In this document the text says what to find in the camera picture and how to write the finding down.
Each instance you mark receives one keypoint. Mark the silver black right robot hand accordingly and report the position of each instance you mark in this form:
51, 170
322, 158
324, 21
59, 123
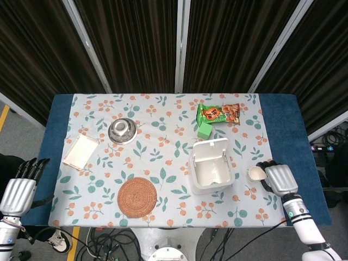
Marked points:
280, 179

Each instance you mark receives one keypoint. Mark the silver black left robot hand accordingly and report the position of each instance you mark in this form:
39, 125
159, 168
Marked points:
16, 193

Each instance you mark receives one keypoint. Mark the white paper cup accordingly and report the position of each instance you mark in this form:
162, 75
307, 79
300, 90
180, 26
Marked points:
255, 174

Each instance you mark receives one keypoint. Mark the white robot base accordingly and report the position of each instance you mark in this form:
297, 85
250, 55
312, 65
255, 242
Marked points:
166, 244

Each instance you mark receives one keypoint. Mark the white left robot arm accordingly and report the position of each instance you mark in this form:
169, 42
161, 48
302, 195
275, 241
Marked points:
6, 236

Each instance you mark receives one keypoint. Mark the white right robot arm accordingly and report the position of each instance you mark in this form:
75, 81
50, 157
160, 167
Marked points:
307, 225

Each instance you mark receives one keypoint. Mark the white open-lid container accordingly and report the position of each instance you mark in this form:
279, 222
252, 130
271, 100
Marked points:
210, 168

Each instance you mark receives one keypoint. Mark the blue table cover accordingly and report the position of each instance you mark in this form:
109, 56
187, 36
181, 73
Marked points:
296, 152

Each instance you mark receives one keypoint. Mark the white black sneaker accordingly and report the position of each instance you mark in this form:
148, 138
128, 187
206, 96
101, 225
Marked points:
58, 240

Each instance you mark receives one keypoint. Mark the white rectangular tray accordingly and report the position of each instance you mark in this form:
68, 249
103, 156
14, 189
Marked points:
80, 152

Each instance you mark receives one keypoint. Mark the green cube block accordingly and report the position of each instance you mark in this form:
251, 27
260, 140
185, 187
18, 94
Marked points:
204, 131

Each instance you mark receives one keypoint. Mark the green orange snack bag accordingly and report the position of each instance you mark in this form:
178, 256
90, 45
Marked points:
218, 113

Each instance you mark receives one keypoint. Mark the floral print tablecloth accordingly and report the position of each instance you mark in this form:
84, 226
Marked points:
166, 160

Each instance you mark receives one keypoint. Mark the round woven rattan coaster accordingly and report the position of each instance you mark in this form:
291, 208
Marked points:
137, 197

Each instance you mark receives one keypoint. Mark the stainless steel bowl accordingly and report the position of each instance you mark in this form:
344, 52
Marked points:
122, 130

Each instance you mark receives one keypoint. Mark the dark pleated curtain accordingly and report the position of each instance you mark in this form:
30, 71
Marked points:
228, 43

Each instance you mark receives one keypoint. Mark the silver metal frame post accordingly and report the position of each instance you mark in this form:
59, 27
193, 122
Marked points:
277, 46
180, 46
87, 44

